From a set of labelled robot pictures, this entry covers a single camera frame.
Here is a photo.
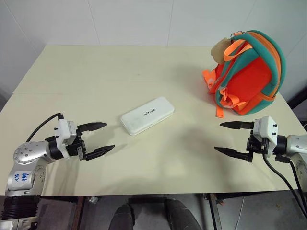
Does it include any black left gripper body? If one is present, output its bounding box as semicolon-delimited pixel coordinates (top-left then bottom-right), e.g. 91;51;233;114
66;129;89;161

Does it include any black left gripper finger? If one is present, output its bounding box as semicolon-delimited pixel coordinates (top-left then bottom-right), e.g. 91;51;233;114
83;144;116;161
77;122;108;133

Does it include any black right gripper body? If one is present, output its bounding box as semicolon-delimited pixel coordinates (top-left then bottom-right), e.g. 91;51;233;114
246;130;270;157

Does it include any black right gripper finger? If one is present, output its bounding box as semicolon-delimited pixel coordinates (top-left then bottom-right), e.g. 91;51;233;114
214;146;253;164
219;121;255;131

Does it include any orange and teal backpack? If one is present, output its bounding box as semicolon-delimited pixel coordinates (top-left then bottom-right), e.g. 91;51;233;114
201;30;287;118

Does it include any white rectangular case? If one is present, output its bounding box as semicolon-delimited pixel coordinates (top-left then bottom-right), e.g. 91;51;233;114
119;95;176;136

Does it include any black object beside table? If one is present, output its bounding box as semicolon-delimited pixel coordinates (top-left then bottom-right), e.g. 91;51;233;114
287;85;307;133

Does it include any black metal table leg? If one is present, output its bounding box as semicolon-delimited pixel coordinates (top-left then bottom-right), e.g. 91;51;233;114
203;193;222;230

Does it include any dark rounded shape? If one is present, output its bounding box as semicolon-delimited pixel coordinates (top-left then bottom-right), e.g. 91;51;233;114
166;198;202;230
114;203;136;230

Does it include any beige plush toy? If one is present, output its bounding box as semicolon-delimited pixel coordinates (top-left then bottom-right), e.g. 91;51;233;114
210;37;233;64

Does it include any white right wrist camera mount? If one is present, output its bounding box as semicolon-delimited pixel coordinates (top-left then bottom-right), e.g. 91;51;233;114
253;116;279;157

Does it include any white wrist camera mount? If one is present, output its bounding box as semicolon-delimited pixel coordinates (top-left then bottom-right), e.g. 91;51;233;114
55;118;79;159
253;116;279;157

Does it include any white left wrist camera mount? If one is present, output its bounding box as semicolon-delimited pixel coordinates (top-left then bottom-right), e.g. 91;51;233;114
55;118;79;159

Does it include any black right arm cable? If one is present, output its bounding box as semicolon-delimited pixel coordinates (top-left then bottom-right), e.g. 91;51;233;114
262;141;307;225

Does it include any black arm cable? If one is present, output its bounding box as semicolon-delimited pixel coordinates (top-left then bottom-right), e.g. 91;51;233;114
26;112;65;142
262;141;307;225

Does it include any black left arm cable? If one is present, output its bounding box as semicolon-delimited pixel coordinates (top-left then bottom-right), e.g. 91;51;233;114
26;112;65;142

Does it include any thin white wire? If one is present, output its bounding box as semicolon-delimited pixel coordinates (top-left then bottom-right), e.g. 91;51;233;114
235;196;246;230

